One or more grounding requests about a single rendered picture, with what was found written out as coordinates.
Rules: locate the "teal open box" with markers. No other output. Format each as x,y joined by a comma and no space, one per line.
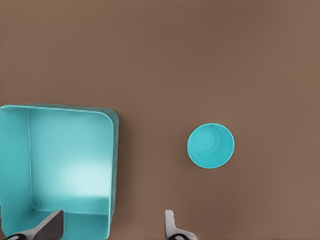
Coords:
70,160

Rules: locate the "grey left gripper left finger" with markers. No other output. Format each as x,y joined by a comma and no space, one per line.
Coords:
51,226

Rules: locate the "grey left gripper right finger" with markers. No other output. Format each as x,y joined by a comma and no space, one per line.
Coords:
170,223

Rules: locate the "teal cup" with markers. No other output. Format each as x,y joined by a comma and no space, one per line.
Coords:
210,145

